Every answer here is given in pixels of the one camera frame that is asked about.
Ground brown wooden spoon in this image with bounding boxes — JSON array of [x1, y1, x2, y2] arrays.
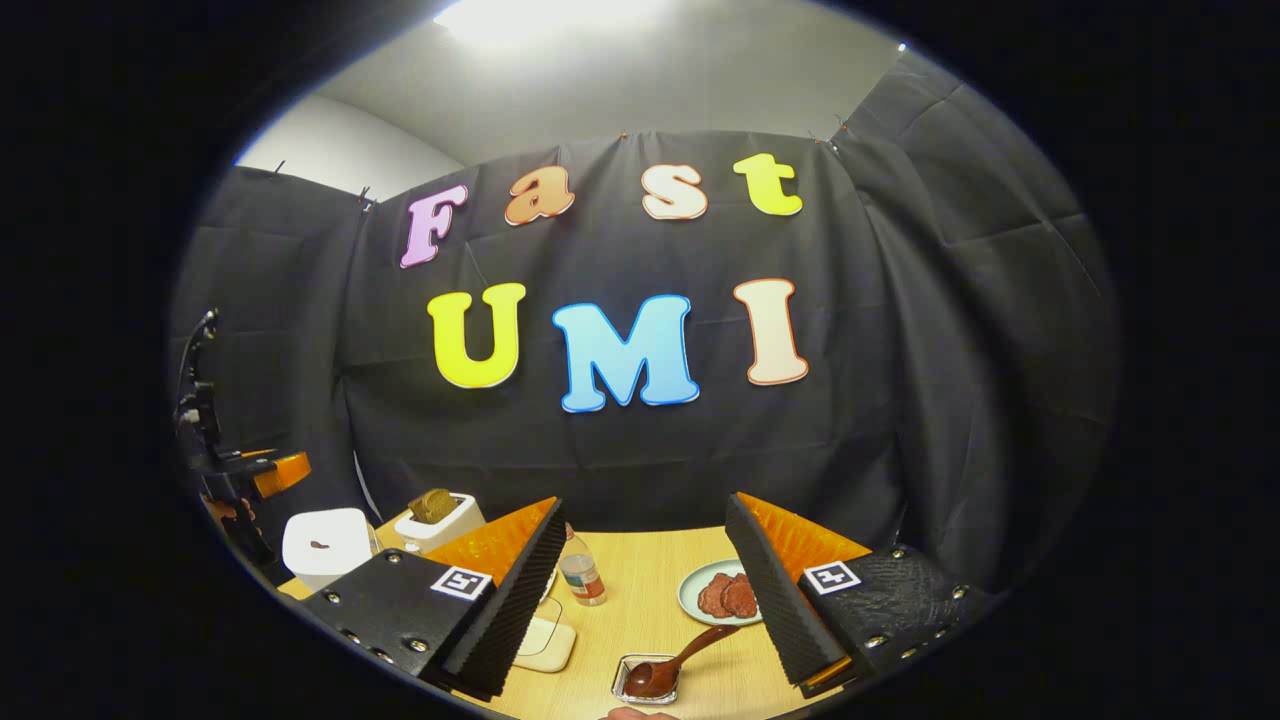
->
[[625, 624, 741, 699]]

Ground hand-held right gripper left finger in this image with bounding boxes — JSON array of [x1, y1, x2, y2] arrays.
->
[[300, 497, 567, 703]]

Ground clear plastic water bottle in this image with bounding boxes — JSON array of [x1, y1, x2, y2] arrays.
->
[[558, 522, 608, 608]]

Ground small clear chopstick holder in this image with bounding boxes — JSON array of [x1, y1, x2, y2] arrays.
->
[[611, 654, 683, 706]]

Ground clear container of white rice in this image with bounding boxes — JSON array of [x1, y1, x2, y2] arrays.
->
[[512, 597, 578, 674]]

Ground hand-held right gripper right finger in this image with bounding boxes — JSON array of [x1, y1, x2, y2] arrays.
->
[[725, 491, 1001, 699]]

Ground black backdrop cloth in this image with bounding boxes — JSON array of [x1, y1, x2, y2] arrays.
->
[[165, 50, 1121, 601]]

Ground black cable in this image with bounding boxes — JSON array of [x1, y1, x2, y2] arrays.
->
[[176, 310, 217, 403]]

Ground white rice cooker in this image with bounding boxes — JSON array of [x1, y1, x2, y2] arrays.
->
[[281, 507, 379, 593]]

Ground white toaster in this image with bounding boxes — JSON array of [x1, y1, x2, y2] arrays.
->
[[393, 492, 488, 554]]

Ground pale green plate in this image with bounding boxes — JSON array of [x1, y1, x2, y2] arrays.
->
[[678, 559, 766, 628]]

